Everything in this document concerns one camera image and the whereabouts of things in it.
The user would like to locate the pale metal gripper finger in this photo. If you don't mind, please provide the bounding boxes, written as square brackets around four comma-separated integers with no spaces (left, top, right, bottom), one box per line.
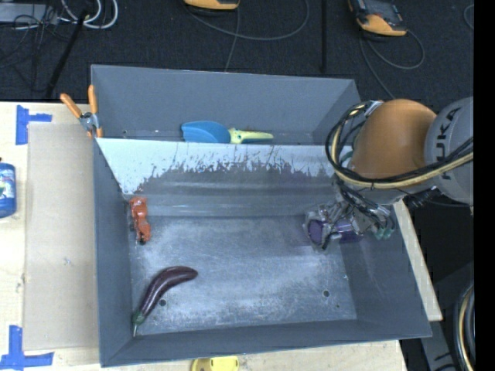
[305,208,336,226]
[319,230,343,251]

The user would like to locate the purple toy block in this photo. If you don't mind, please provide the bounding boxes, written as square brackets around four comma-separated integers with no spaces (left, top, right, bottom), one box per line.
[307,218,364,247]

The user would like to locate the grey metal bin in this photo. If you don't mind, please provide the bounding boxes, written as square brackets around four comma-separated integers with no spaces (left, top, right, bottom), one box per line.
[90,63,433,367]

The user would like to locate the blue and yellow scoop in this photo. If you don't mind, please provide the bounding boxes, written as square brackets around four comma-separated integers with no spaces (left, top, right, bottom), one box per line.
[180,120,275,145]

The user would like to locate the purple toy eggplant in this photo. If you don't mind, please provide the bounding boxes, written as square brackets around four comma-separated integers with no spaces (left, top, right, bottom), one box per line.
[131,265,200,338]

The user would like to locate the orange toy animal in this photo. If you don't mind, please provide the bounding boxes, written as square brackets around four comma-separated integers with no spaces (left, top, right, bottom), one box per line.
[128,196,152,246]

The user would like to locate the pale wood flat board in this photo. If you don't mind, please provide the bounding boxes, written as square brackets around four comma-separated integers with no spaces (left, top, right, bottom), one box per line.
[22,121,101,352]

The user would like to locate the blue can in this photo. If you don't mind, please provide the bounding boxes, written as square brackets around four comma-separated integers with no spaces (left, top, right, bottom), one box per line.
[0,162,17,220]

